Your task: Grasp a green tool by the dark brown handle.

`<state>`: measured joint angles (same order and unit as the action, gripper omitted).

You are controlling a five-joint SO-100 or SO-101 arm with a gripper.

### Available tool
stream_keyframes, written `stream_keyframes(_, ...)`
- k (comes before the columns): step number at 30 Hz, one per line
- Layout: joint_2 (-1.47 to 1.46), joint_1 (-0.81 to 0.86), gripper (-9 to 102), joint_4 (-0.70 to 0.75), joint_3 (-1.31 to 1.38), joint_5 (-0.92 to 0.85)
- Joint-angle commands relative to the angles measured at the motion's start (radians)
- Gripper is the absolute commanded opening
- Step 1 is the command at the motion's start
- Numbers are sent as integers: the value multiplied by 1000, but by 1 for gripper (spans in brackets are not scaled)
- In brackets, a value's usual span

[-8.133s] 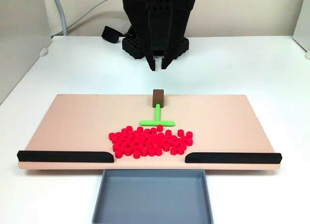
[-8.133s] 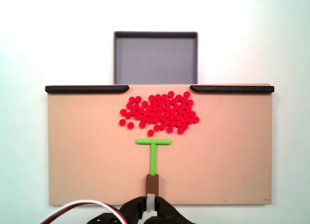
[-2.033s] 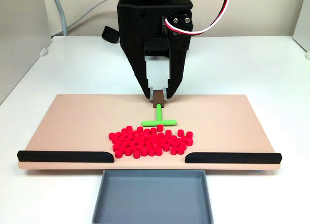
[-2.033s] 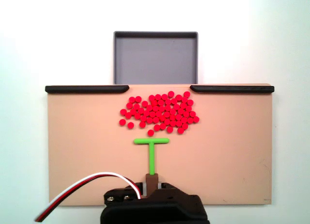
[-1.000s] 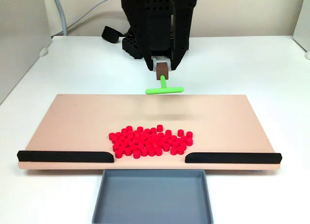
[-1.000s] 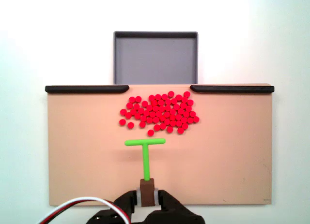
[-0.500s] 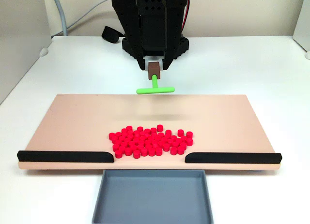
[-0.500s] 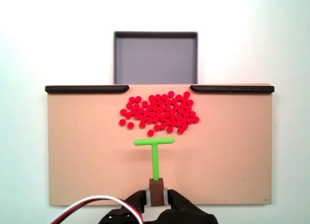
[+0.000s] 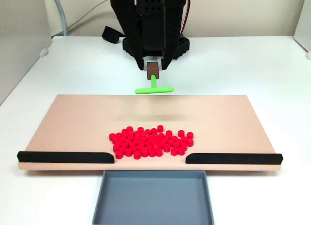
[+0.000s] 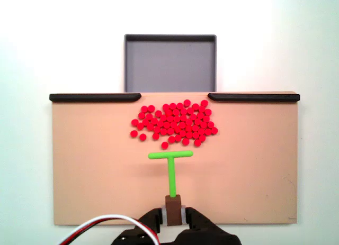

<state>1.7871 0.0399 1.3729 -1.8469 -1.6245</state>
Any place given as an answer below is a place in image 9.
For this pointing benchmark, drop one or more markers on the white partition panel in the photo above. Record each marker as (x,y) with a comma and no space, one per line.
(305,21)

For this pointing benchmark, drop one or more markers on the grey partition panel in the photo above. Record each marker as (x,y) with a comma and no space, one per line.
(19,52)

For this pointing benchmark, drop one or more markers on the black rail strip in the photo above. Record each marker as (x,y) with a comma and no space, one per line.
(63,157)
(233,158)

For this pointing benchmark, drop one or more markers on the beige flat board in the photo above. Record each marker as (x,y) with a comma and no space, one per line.
(73,125)

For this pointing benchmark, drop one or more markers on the red round disc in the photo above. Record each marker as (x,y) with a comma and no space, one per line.
(184,146)
(147,132)
(159,152)
(129,129)
(190,135)
(154,131)
(181,150)
(116,142)
(174,151)
(167,138)
(184,139)
(118,135)
(168,133)
(178,143)
(144,152)
(128,152)
(124,131)
(137,155)
(116,148)
(160,128)
(119,155)
(140,129)
(190,143)
(152,152)
(166,147)
(181,133)
(170,143)
(174,139)
(112,137)

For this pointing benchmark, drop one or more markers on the grey square tray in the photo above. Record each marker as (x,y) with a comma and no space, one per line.
(153,200)

